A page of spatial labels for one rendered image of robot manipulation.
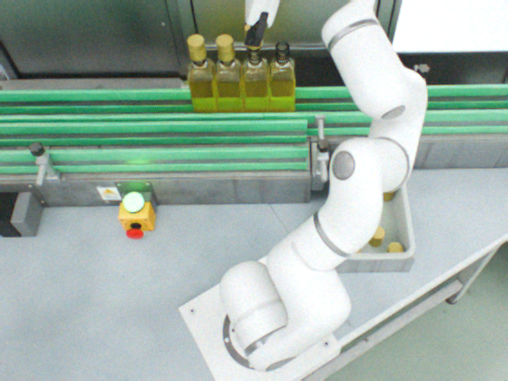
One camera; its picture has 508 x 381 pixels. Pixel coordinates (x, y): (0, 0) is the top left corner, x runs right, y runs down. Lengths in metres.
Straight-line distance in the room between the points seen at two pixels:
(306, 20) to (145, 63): 0.43
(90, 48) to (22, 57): 0.18
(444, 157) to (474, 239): 0.21
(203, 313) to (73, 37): 0.71
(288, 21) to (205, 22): 0.19
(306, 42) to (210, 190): 0.42
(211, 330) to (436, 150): 0.67
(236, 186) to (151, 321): 0.35
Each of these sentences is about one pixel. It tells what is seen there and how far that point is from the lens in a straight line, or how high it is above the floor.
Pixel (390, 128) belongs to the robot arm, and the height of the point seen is 1.27.
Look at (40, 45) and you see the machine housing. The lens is 1.52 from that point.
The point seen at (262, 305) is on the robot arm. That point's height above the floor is 1.12.
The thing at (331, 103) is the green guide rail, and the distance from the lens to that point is 1.39.
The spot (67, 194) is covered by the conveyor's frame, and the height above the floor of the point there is 0.82.
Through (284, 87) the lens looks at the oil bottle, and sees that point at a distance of 1.25.
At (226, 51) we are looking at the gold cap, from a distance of 1.18.
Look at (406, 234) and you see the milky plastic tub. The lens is 1.32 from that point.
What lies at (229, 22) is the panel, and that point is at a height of 1.09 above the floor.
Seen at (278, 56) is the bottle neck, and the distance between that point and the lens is 1.20.
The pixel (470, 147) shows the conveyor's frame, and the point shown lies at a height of 0.85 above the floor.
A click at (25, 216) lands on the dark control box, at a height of 0.83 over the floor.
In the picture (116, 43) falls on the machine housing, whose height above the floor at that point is 0.99.
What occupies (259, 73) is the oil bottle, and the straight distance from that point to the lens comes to 1.22.
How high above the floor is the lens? 2.00
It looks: 57 degrees down
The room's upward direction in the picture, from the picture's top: straight up
